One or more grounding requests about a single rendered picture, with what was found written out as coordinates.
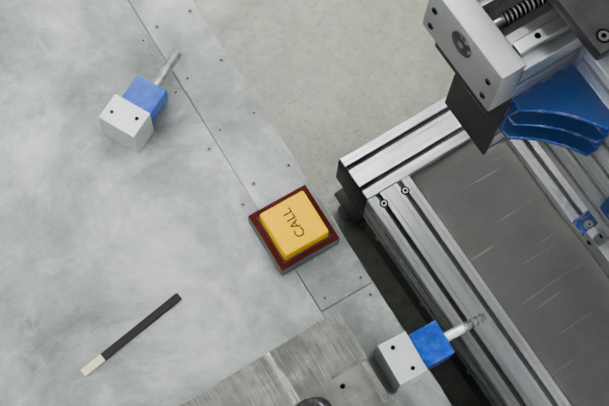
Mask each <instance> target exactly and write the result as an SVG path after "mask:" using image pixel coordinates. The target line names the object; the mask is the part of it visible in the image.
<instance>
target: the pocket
mask: <svg viewBox="0 0 609 406"><path fill-rule="evenodd" d="M331 379H332V380H333V383H334V384H335V386H336V388H337V389H338V391H339V392H340V393H341V395H342V396H343V399H344V400H345V402H346V404H347V405H348V406H380V405H382V404H384V403H385V402H387V399H386V398H388V397H390V396H389V395H388V393H387V392H386V391H385V389H384V388H383V386H382V384H381V382H380V381H379V379H378V378H377V376H376V374H375V373H374V371H373V370H372V367H371V366H370V364H369V363H368V362H367V358H366V359H364V360H362V358H361V359H359V360H357V361H356V362H353V363H352V364H350V365H349V366H347V367H345V368H344V369H342V370H340V371H339V372H337V373H336V374H334V375H332V376H331Z"/></svg>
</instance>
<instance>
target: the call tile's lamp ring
mask: <svg viewBox="0 0 609 406"><path fill-rule="evenodd" d="M300 191H303V192H304V193H305V195H306V196H307V197H308V199H309V200H310V202H311V204H312V205H313V207H314V209H315V210H316V212H317V214H318V215H319V217H320V218H321V220H322V221H323V222H324V224H325V226H326V227H327V229H328V231H329V233H330V235H331V236H330V237H328V238H327V239H326V240H324V241H322V242H321V243H319V244H317V245H315V246H313V247H311V248H309V249H308V250H306V251H304V252H303V253H302V254H300V255H298V256H296V257H294V258H292V259H290V260H289V261H287V262H285V263H284V261H283V260H282V258H281V256H280V255H279V254H278V253H277V251H276V249H275V247H274V245H273V244H272V242H271V241H270V239H269V237H268V236H267V234H266V232H265V230H264V229H263V228H262V226H261V225H260V223H259V222H258V220H257V218H258V217H259V216H260V214H261V213H263V212H265V211H267V210H268V209H270V208H272V207H274V206H275V205H277V204H279V203H281V202H282V201H284V200H286V199H288V198H290V197H292V196H293V195H295V194H297V193H298V192H300ZM249 218H250V219H251V221H252V223H253V224H254V226H255V227H256V230H257V231H258V233H259V235H260V236H261V237H262V238H263V240H264V242H265V243H266V246H267V247H268V249H269V250H270V252H271V254H272V255H273V257H274V259H275V261H276V262H277V263H278V265H279V266H280V268H281V270H282V271H284V270H285V269H287V268H288V267H290V266H292V265H294V264H295V263H297V262H299V261H301V260H302V259H304V258H306V257H308V256H310V255H311V254H313V253H314V252H316V251H318V250H320V249H321V248H323V247H326V246H327V245H329V244H331V243H333V242H334V241H335V240H337V239H339V237H338V236H337V234H336V233H335V231H334V229H333V227H332V226H331V224H330V223H329V221H328V220H327V218H326V217H325V215H324V213H323V211H322V210H321V209H320V208H319V206H318V204H317V203H316V201H315V200H314V198H313V196H312V194H311V193H310V191H309V190H308V188H307V187H306V185H303V186H302V187H300V188H298V189H296V190H294V191H292V192H291V193H289V194H287V195H285V196H283V197H282V198H280V199H278V200H277V201H275V202H273V203H271V204H269V205H268V206H266V207H264V208H261V209H260V210H258V211H257V212H255V213H253V214H252V215H250V216H249Z"/></svg>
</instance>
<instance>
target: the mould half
mask: <svg viewBox="0 0 609 406"><path fill-rule="evenodd" d="M361 358H362V360H364V359H366V358H368V357H367V356H366V354H365V352H364V351H363V349H362V347H361V346H360V345H359V343H358V342H357V340H356V338H355V337H354V335H353V333H352V331H351V330H350V328H349V327H348V325H347V323H346V322H345V321H344V319H343V317H342V316H341V314H340V313H339V312H336V313H334V314H332V315H330V316H329V317H327V318H325V319H323V321H321V322H319V323H318V324H315V325H314V326H312V327H310V328H308V329H307V330H305V331H303V332H302V333H300V334H298V335H297V336H295V337H293V338H292V339H290V340H288V341H287V342H285V343H283V344H281V345H279V346H277V347H276V348H275V349H273V350H272V351H270V352H269V353H267V354H265V355H264V356H262V357H260V358H258V359H257V360H255V361H253V362H252V363H250V364H249V365H247V366H245V367H244V368H242V369H240V370H239V371H237V372H235V373H233V374H231V375H230V376H228V377H227V378H226V379H224V380H222V381H221V382H218V383H217V384H215V385H213V386H212V387H210V388H208V389H207V390H205V391H203V392H202V393H200V394H199V395H197V396H195V397H194V398H192V399H190V400H189V401H186V402H185V403H183V404H181V405H179V406H295V405H296V404H298V403H299V402H300V401H303V400H304V399H307V400H308V399H310V398H314V397H318V398H322V399H325V400H326V401H328V402H329V403H330V405H331V406H348V405H347V404H346V402H345V400H344V399H343V396H342V395H341V393H340V392H339V391H338V389H337V388H336V386H335V384H334V382H333V380H332V379H331V376H332V375H334V374H336V373H337V372H339V371H340V370H342V369H344V368H345V367H347V366H349V365H350V364H352V363H354V362H356V361H357V360H359V359H361ZM386 399H387V402H385V403H384V404H382V405H380V406H398V405H397V403H396V402H395V400H394V399H393V398H392V396H390V397H388V398H386Z"/></svg>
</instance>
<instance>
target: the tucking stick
mask: <svg viewBox="0 0 609 406"><path fill-rule="evenodd" d="M180 300H181V297H180V296H179V294H178V293H176V294H174V295H173V296H172V297H171V298H170V299H168V300H167V301H166V302H165V303H163V304H162V305H161V306H159V307H158V308H157V309H156V310H154V311H153V312H152V313H151V314H149V315H148V316H147V317H146V318H144V319H143V320H142V321H141V322H139V323H138V324H137V325H135V326H134V327H133V328H132V329H130V330H129V331H128V332H127V333H126V334H124V335H123V336H122V337H121V338H120V339H119V340H117V341H116V342H115V343H113V344H112V345H111V346H110V347H108V348H107V349H106V350H105V351H103V352H102V353H101V354H99V355H98V356H97V357H96V358H94V359H93V360H92V361H91V362H89V363H88V364H87V365H85V366H84V367H83V368H82V369H81V372H82V373H83V375H84V376H87V375H89V374H90V373H91V372H93V371H94V370H95V369H96V368H98V367H99V366H100V365H101V364H103V363H104V362H105V361H106V360H108V359H109V358H110V357H111V356H113V355H114V354H115V353H116V352H118V351H119V350H120V348H122V347H123V346H124V345H125V344H127V343H128V342H129V341H131V340H132V339H133V338H134V337H136V336H137V335H138V334H139V333H141V332H142V331H143V330H144V329H146V328H147V327H148V326H149V325H151V324H152V323H153V322H155V321H156V320H157V319H158V318H160V317H161V316H162V315H163V314H165V313H166V312H167V311H168V310H169V309H170V308H171V307H172V306H174V305H175V304H176V303H178V302H179V301H180Z"/></svg>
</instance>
